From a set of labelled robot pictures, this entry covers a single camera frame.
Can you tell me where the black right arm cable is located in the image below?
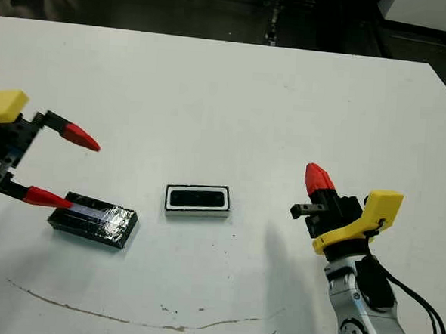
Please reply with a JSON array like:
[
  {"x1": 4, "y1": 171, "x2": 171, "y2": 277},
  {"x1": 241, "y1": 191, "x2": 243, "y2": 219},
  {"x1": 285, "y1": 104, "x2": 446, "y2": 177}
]
[{"x1": 379, "y1": 267, "x2": 446, "y2": 334}]

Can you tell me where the black glossy box lid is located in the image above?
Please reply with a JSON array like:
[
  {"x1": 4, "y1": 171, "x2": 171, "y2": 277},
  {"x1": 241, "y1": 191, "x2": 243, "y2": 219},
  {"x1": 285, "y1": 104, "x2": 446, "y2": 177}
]
[{"x1": 45, "y1": 190, "x2": 142, "y2": 252}]

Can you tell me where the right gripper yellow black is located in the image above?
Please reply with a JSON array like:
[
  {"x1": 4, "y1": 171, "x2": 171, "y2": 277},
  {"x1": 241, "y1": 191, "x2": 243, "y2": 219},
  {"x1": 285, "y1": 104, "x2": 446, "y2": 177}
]
[{"x1": 286, "y1": 162, "x2": 407, "y2": 260}]

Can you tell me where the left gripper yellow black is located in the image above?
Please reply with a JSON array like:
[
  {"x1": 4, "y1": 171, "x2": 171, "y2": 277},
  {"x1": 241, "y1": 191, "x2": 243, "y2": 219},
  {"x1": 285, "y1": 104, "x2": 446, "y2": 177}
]
[{"x1": 0, "y1": 88, "x2": 104, "y2": 212}]

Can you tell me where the white camera box base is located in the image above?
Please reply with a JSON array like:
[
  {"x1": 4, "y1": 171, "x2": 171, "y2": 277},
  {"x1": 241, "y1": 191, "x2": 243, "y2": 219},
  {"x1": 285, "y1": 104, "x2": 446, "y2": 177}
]
[{"x1": 163, "y1": 181, "x2": 233, "y2": 224}]

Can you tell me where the white cabinet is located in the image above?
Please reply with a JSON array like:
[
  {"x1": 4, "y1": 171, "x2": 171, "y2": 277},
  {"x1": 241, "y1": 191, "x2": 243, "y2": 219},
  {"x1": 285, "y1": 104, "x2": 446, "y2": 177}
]
[{"x1": 378, "y1": 0, "x2": 446, "y2": 42}]

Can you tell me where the small black camera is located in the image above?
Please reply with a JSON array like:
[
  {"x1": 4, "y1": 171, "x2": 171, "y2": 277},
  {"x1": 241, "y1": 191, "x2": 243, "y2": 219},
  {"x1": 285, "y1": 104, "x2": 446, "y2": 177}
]
[{"x1": 169, "y1": 188, "x2": 226, "y2": 209}]

